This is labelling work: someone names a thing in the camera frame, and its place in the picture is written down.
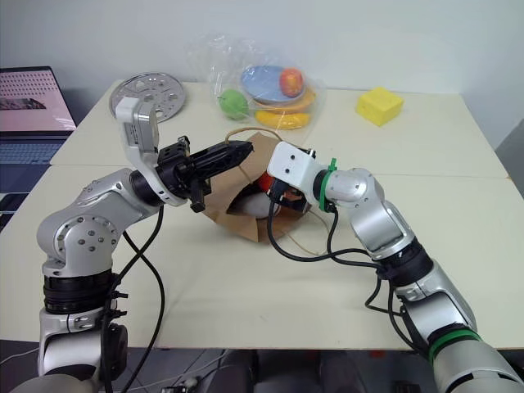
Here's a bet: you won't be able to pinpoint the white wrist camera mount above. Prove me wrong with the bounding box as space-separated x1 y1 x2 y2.
115 97 187 208
267 142 329 202

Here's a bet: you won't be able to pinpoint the red white black plush toy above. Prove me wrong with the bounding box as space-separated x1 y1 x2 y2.
238 171 284 219

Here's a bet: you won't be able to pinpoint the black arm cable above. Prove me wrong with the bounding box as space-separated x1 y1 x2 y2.
102 203 167 393
268 192 436 362

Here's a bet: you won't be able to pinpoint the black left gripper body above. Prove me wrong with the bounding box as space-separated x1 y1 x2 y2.
157 134 213 214

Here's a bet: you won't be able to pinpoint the green toy apple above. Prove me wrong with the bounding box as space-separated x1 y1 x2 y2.
218 88 251 122

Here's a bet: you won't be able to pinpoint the brown paper bag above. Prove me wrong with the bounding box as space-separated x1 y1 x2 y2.
202 127 329 259

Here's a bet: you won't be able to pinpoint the yellow cheese block toy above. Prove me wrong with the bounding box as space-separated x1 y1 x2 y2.
355 85 405 129

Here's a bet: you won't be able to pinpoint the clear plastic bag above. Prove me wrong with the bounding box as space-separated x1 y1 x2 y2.
185 32 329 133

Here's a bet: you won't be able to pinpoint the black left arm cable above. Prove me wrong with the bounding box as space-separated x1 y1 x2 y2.
102 203 167 393

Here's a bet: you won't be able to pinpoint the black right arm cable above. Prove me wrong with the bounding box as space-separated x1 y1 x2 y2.
268 192 436 362

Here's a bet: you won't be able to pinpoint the white floor cable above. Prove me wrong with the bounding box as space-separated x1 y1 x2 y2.
161 350 233 393

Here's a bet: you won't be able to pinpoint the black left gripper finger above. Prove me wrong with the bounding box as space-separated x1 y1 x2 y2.
191 141 255 165
196 154 247 178

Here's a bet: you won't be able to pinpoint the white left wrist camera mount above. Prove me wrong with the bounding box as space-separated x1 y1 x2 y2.
115 97 187 208

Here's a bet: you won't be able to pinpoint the blue plate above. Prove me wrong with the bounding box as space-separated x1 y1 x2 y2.
240 65 306 104

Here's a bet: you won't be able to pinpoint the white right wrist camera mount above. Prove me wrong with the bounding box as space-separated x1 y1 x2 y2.
267 142 329 202

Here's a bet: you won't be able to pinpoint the silver perforated metal disc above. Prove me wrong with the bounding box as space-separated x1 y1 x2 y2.
109 72 187 124

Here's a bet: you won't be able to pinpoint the orange plate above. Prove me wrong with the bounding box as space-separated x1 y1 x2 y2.
250 84 318 115

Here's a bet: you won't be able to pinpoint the open laptop computer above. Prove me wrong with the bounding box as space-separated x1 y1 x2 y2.
0 65 79 167

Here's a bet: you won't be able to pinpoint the yellow toy banana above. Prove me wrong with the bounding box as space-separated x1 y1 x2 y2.
254 109 313 131

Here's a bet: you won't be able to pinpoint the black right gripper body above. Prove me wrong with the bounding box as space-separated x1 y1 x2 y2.
268 175 309 214

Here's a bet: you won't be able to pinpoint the green wrist zip tie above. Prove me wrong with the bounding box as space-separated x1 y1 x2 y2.
316 157 341 214

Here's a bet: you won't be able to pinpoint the red toy apple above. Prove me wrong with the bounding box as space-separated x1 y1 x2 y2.
278 67 306 98

